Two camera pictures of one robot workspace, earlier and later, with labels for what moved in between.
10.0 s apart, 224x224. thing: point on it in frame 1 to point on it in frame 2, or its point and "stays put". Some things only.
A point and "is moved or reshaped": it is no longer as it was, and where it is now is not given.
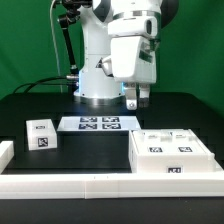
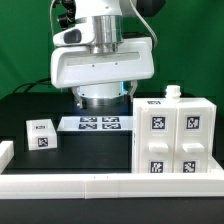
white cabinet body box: (168, 151) is moved or reshaped
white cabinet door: (185, 142) is moved or reshaped
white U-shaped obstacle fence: (42, 185) stays put
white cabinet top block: (41, 134) stays put
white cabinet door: (153, 141) is moved or reshaped
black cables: (33, 82) stays put
